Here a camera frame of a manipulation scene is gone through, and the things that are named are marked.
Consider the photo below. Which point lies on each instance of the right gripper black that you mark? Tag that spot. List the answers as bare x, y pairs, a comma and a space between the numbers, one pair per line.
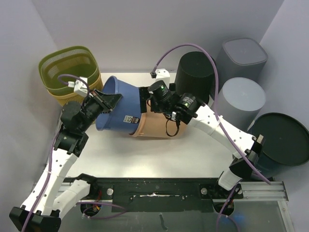
144, 95

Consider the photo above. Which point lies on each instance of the light grey round bin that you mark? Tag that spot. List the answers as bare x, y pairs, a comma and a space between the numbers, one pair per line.
239, 101

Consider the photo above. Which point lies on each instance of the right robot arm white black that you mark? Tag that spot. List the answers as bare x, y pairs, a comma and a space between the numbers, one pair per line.
189, 110

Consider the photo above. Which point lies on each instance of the grey mesh square basket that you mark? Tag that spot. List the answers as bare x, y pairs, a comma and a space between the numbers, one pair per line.
242, 57

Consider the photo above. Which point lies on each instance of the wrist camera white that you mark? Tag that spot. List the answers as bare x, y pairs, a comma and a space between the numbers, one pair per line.
80, 86
161, 74

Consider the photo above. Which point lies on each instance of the tan mesh square basket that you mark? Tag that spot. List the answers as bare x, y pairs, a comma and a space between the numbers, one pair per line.
63, 99

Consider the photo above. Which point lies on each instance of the tan round bin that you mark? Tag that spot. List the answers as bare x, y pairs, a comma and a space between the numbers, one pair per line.
154, 125

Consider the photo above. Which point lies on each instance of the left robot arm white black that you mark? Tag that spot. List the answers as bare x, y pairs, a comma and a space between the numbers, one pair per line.
44, 209

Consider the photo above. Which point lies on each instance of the dark navy round bin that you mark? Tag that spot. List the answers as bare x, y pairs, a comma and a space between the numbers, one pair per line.
286, 145

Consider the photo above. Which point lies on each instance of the black ribbed round bin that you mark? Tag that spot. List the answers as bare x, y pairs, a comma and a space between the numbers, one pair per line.
195, 75

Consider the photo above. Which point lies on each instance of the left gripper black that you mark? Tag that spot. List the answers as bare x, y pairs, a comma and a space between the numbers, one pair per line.
107, 103

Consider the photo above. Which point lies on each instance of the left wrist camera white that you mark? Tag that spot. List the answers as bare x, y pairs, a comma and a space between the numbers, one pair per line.
80, 86

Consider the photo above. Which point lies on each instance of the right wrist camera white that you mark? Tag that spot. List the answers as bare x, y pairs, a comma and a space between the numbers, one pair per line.
161, 74

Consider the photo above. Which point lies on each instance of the blue round bin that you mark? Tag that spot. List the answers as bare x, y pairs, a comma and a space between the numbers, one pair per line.
126, 115

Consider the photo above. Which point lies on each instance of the green mesh square basket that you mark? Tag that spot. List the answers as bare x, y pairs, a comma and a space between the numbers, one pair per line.
75, 60

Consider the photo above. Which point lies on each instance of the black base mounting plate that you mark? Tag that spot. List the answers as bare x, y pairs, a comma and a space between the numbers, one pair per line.
158, 194

